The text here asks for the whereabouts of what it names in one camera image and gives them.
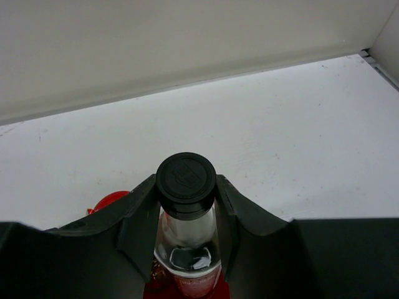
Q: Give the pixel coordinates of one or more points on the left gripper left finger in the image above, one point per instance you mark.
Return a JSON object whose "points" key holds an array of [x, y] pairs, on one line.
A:
{"points": [[107, 254]]}

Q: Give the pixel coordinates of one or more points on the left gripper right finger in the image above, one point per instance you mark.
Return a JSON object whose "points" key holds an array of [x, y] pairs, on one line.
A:
{"points": [[264, 256]]}

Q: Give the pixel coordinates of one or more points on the red lid sauce jar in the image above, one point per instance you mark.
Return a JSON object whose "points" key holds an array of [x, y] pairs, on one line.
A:
{"points": [[107, 200]]}

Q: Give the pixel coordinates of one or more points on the dark sauce glass bottle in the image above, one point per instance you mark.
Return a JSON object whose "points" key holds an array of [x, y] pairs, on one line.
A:
{"points": [[187, 239]]}

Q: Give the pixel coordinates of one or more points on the red rectangular tray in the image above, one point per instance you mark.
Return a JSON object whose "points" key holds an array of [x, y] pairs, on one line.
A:
{"points": [[162, 286]]}

